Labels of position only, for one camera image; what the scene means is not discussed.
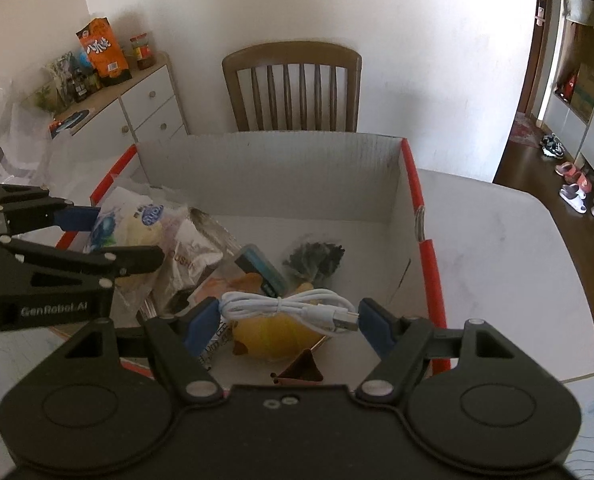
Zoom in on yellow plush toy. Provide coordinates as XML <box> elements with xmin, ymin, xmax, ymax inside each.
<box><xmin>232</xmin><ymin>282</ymin><xmax>328</xmax><ymax>361</ymax></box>

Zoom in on hanging tote bag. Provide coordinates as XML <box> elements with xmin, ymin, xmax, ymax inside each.
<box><xmin>563</xmin><ymin>0</ymin><xmax>594</xmax><ymax>28</ymax></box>

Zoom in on small teal box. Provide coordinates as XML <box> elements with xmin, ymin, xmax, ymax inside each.
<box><xmin>234</xmin><ymin>244</ymin><xmax>285</xmax><ymax>296</ymax></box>

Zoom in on red lidded jar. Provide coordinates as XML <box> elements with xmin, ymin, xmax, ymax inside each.
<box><xmin>130</xmin><ymin>31</ymin><xmax>156</xmax><ymax>70</ymax></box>

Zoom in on dark dried leaves packet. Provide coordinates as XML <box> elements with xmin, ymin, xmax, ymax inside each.
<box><xmin>282</xmin><ymin>241</ymin><xmax>345</xmax><ymax>288</ymax></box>

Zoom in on white slippers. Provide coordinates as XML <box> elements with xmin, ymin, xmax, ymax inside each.
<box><xmin>559</xmin><ymin>183</ymin><xmax>588</xmax><ymax>215</ymax></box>

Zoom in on brown triangular piece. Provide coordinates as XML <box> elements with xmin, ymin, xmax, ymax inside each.
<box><xmin>271</xmin><ymin>349</ymin><xmax>324</xmax><ymax>385</ymax></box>

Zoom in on white usb cable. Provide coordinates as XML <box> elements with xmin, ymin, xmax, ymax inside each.
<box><xmin>218</xmin><ymin>287</ymin><xmax>360</xmax><ymax>336</ymax></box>

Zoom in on cardboard carton on shelf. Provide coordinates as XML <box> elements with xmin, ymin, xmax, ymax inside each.
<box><xmin>572</xmin><ymin>62</ymin><xmax>594</xmax><ymax>123</ymax></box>

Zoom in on pink sandals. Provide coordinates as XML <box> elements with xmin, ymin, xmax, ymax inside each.
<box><xmin>556</xmin><ymin>161</ymin><xmax>592</xmax><ymax>191</ymax></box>

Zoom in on clear plastic bag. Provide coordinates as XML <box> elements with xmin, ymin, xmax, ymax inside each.
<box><xmin>0</xmin><ymin>70</ymin><xmax>63</xmax><ymax>186</ymax></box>

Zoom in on brown wooden chair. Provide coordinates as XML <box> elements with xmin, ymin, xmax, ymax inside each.
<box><xmin>221</xmin><ymin>41</ymin><xmax>364</xmax><ymax>133</ymax></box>

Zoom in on white shoe cabinet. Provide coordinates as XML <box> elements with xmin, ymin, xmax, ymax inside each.
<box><xmin>539</xmin><ymin>60</ymin><xmax>594</xmax><ymax>201</ymax></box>

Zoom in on brown wooden door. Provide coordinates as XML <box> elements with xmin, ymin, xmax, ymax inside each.
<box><xmin>514</xmin><ymin>0</ymin><xmax>558</xmax><ymax>121</ymax></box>

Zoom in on orange snack bag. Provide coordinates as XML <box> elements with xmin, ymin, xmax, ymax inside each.
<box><xmin>76</xmin><ymin>17</ymin><xmax>133</xmax><ymax>87</ymax></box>

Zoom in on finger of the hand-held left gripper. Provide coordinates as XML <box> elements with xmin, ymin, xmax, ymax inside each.
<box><xmin>0</xmin><ymin>237</ymin><xmax>165</xmax><ymax>291</ymax></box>
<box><xmin>0</xmin><ymin>182</ymin><xmax>101</xmax><ymax>236</ymax></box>

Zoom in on blue printed card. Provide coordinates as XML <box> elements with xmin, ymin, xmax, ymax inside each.
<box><xmin>51</xmin><ymin>111</ymin><xmax>91</xmax><ymax>137</ymax></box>

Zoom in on red doormat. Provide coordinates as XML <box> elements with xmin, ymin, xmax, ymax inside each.
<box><xmin>509</xmin><ymin>112</ymin><xmax>545</xmax><ymax>148</ymax></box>

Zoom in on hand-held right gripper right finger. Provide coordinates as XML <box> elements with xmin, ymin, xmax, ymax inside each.
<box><xmin>354</xmin><ymin>297</ymin><xmax>515</xmax><ymax>403</ymax></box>

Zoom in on bread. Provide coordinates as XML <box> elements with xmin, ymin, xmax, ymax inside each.
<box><xmin>84</xmin><ymin>187</ymin><xmax>188</xmax><ymax>286</ymax></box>

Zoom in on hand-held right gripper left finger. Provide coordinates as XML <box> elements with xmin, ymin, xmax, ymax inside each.
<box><xmin>64</xmin><ymin>296</ymin><xmax>225</xmax><ymax>403</ymax></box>

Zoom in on red bag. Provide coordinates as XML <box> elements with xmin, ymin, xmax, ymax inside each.
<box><xmin>554</xmin><ymin>74</ymin><xmax>578</xmax><ymax>103</ymax></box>

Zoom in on dark sneakers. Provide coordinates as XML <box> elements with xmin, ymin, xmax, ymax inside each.
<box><xmin>541</xmin><ymin>133</ymin><xmax>568</xmax><ymax>159</ymax></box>

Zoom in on round printed desktop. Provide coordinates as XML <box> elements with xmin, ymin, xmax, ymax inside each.
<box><xmin>0</xmin><ymin>167</ymin><xmax>594</xmax><ymax>480</ymax></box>

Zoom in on red cardboard box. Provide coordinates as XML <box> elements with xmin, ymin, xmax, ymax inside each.
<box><xmin>52</xmin><ymin>132</ymin><xmax>448</xmax><ymax>378</ymax></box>

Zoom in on orange packet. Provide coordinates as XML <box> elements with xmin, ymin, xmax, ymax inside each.
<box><xmin>197</xmin><ymin>270</ymin><xmax>258</xmax><ymax>302</ymax></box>

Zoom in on white printed packet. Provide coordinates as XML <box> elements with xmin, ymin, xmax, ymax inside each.
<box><xmin>199</xmin><ymin>320</ymin><xmax>234</xmax><ymax>371</ymax></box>

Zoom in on white drawer cabinet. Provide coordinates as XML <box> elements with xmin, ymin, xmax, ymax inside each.
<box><xmin>47</xmin><ymin>51</ymin><xmax>190</xmax><ymax>143</ymax></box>

